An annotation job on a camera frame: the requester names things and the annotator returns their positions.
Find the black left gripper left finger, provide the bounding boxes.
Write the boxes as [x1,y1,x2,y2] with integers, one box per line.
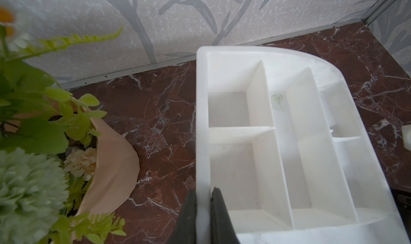
[168,189,197,244]

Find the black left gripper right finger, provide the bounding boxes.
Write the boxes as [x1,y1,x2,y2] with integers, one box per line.
[210,187,240,244]

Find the white plastic drawer organizer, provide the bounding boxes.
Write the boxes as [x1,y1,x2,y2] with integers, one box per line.
[196,46,410,244]

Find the beige faceted flower pot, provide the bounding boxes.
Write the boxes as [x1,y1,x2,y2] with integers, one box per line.
[12,107,141,216]

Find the artificial green white flowers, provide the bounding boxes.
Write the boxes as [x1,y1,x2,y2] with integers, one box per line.
[1,5,125,244]

